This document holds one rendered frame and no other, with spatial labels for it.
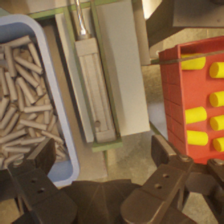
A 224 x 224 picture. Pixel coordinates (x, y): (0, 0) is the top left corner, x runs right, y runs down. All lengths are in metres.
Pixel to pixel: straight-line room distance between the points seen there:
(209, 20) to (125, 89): 0.31
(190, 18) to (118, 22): 0.22
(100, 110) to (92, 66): 0.09
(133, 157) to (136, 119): 1.23
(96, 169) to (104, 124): 0.22
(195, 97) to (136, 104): 0.52
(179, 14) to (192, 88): 0.43
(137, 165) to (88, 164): 1.19
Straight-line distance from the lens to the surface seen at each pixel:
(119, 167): 1.69
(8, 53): 0.43
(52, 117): 0.46
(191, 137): 0.88
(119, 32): 0.42
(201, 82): 0.91
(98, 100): 0.35
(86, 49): 0.34
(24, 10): 0.46
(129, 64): 0.41
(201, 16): 0.57
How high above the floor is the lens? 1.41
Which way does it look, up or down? 76 degrees down
